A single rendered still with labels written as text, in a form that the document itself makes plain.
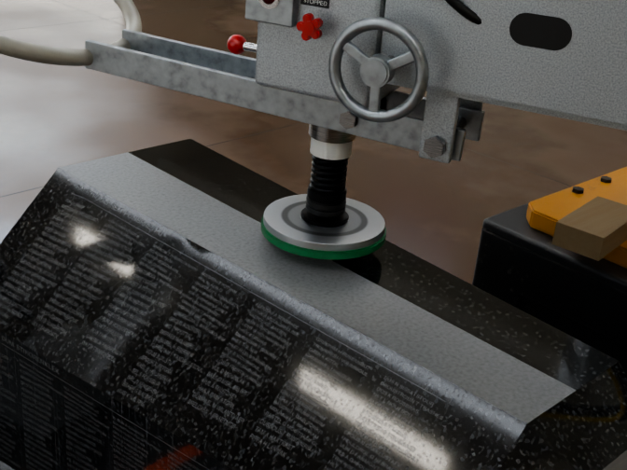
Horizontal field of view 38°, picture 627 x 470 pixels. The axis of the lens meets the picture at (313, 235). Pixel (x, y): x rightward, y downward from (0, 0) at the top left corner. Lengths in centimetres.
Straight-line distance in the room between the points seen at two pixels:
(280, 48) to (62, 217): 64
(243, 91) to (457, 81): 38
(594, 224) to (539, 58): 64
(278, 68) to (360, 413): 53
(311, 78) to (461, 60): 23
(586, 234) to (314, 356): 67
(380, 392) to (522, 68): 50
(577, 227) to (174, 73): 82
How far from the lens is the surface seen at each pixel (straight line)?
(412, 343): 137
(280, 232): 153
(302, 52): 140
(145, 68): 161
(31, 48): 162
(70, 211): 184
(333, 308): 143
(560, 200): 210
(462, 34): 132
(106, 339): 163
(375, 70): 130
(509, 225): 203
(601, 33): 129
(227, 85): 153
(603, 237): 182
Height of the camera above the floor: 153
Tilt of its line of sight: 25 degrees down
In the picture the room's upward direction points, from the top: 5 degrees clockwise
